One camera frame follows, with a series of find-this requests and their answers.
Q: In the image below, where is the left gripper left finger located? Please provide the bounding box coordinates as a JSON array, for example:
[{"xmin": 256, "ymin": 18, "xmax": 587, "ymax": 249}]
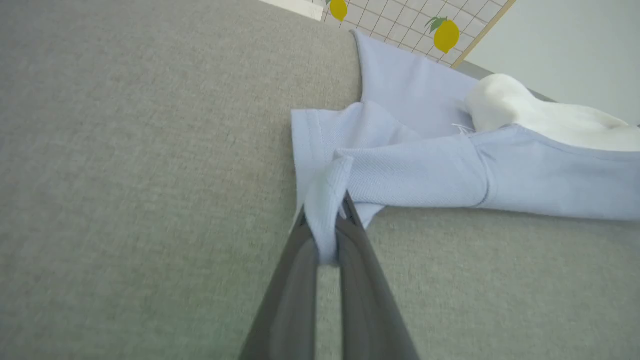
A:
[{"xmin": 239, "ymin": 206, "xmax": 321, "ymax": 360}]

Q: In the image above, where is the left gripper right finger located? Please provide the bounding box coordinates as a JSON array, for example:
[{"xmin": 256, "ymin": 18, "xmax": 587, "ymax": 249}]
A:
[{"xmin": 336, "ymin": 191, "xmax": 422, "ymax": 360}]

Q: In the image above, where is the light blue garment white lining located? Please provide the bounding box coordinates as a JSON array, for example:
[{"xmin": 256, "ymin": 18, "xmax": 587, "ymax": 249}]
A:
[{"xmin": 290, "ymin": 29, "xmax": 640, "ymax": 267}]

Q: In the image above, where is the grey fabric sofa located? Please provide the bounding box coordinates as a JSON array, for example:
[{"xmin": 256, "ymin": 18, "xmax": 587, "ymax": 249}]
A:
[{"xmin": 0, "ymin": 0, "xmax": 640, "ymax": 360}]

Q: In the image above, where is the lemon print grid partition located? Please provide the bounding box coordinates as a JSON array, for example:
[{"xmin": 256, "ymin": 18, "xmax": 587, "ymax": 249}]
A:
[{"xmin": 311, "ymin": 0, "xmax": 503, "ymax": 65}]

